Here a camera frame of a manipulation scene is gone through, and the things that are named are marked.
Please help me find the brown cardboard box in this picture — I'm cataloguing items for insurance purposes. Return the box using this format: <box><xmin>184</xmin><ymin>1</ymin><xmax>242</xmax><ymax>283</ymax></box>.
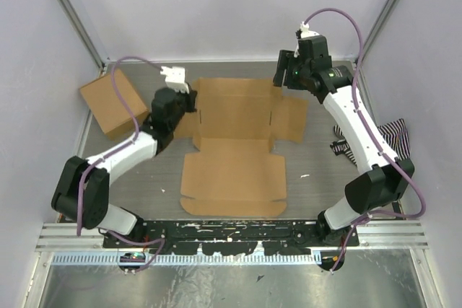
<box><xmin>79</xmin><ymin>69</ymin><xmax>149</xmax><ymax>140</ymax></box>
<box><xmin>175</xmin><ymin>78</ymin><xmax>308</xmax><ymax>217</ymax></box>

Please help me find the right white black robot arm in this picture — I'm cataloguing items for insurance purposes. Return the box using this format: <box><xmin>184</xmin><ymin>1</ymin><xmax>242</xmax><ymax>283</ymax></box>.
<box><xmin>273</xmin><ymin>30</ymin><xmax>414</xmax><ymax>247</ymax></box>

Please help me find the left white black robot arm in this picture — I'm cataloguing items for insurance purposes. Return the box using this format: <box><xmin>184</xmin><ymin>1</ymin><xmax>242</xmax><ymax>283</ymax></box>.
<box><xmin>51</xmin><ymin>87</ymin><xmax>198</xmax><ymax>248</ymax></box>

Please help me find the folded brown cardboard box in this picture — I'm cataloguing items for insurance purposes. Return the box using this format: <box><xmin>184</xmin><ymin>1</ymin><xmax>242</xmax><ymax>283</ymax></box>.
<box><xmin>79</xmin><ymin>69</ymin><xmax>149</xmax><ymax>140</ymax></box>

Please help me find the striped purple white cloth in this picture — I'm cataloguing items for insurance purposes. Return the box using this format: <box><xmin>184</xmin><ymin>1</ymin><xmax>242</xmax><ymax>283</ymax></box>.
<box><xmin>330</xmin><ymin>118</ymin><xmax>411</xmax><ymax>165</ymax></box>

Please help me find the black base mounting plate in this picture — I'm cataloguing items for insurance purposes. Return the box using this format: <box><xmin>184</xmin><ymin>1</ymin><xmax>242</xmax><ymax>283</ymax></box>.
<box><xmin>101</xmin><ymin>218</ymin><xmax>360</xmax><ymax>255</ymax></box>

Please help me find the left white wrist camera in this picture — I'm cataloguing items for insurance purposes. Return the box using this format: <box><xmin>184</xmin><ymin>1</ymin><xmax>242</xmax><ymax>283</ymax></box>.
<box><xmin>160</xmin><ymin>66</ymin><xmax>190</xmax><ymax>94</ymax></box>

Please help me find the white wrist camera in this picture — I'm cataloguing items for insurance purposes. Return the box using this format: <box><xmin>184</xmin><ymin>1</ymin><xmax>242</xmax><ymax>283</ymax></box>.
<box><xmin>293</xmin><ymin>22</ymin><xmax>320</xmax><ymax>58</ymax></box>
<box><xmin>160</xmin><ymin>66</ymin><xmax>190</xmax><ymax>94</ymax></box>

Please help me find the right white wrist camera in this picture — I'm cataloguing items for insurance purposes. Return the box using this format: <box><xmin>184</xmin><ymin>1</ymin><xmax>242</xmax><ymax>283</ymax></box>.
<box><xmin>293</xmin><ymin>22</ymin><xmax>320</xmax><ymax>58</ymax></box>

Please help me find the left aluminium corner post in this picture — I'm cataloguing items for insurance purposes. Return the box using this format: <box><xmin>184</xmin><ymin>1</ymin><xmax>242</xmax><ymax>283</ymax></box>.
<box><xmin>57</xmin><ymin>0</ymin><xmax>108</xmax><ymax>73</ymax></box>

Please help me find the aluminium corner post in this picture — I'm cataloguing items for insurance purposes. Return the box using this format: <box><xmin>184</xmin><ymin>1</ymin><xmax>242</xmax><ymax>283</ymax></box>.
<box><xmin>362</xmin><ymin>0</ymin><xmax>399</xmax><ymax>60</ymax></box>
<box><xmin>57</xmin><ymin>0</ymin><xmax>108</xmax><ymax>73</ymax></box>

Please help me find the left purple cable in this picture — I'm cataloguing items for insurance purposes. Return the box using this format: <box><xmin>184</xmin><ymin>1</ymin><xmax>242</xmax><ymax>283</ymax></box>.
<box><xmin>77</xmin><ymin>56</ymin><xmax>167</xmax><ymax>275</ymax></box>

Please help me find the right aluminium corner post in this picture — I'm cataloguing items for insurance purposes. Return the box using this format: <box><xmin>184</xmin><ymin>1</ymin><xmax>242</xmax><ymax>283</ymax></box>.
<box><xmin>362</xmin><ymin>0</ymin><xmax>399</xmax><ymax>60</ymax></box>

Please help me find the white slotted cable duct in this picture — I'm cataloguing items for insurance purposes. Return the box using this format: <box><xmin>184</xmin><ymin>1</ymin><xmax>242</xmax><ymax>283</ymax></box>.
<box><xmin>51</xmin><ymin>251</ymin><xmax>321</xmax><ymax>266</ymax></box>

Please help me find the aluminium front rail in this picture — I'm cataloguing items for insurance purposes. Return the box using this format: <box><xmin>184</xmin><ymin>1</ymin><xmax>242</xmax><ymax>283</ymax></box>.
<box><xmin>35</xmin><ymin>220</ymin><xmax>429</xmax><ymax>251</ymax></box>

